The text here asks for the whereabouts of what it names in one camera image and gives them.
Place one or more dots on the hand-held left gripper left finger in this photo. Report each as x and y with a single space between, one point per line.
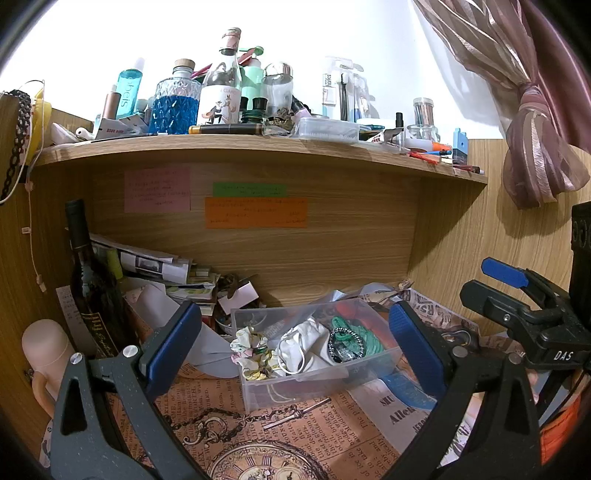
171 344

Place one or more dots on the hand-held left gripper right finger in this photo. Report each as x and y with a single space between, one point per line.
415 348

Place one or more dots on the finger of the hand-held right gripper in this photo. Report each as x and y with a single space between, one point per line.
485 300
503 273

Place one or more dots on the green cloth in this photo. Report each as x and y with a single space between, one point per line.
364 337

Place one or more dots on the floral scrunchie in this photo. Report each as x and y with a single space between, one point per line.
249 350

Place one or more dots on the clear plastic storage box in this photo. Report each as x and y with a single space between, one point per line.
300 387

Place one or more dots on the blue comb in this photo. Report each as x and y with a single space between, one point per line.
406 392

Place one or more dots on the white paper sheet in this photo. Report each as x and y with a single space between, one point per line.
152 300

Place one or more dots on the small bowl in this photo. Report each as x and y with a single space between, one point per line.
226 326

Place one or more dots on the stack of booklets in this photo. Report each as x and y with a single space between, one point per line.
194 286

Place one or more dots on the small white card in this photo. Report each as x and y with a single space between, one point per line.
240 295

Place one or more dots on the pile of papers and magazines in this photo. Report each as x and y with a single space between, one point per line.
147 263

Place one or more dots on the orange cloth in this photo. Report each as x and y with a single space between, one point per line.
558 434

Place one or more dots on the dark wine bottle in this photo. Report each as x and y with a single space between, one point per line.
90 295

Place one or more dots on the white receipt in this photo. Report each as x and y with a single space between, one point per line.
69 314

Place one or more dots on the beige tumbler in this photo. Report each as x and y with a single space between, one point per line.
46 350

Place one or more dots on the blue and white block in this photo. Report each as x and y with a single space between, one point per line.
460 147

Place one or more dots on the orange markers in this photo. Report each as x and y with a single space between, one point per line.
431 154

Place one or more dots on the vintage newspaper-print mat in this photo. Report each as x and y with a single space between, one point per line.
300 438

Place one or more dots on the pink sticky note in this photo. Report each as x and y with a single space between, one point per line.
157 189

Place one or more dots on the orange sticky note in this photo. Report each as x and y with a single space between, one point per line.
256 213

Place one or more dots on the striped mauve curtain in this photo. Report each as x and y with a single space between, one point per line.
531 115

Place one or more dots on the green sticky note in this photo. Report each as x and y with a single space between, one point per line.
249 189

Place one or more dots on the glass jar of sticks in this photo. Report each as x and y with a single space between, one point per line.
424 110

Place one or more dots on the wooden shelf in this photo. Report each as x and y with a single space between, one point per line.
258 150

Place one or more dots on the black and gold pen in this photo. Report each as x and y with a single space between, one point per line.
226 129

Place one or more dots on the white paper package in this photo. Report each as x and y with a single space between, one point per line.
117 128

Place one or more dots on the clear lidded plastic case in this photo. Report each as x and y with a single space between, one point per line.
325 129

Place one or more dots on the glass bottle with blue liquid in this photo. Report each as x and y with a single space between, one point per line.
175 113

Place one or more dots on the toothbrush blister pack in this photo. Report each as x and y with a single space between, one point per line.
344 90

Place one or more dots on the clear bottle with fox label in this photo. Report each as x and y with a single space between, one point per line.
220 104

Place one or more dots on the brown cosmetic tube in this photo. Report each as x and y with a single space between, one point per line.
111 104

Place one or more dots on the black ink bottles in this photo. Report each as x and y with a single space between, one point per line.
255 110

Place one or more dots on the blue toner bottle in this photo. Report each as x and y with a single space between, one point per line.
129 92

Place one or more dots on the yellow object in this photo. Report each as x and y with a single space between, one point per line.
41 117

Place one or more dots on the clear jar with silver lid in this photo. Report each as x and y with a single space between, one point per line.
277 94

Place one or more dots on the mint green bottle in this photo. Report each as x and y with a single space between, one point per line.
253 81

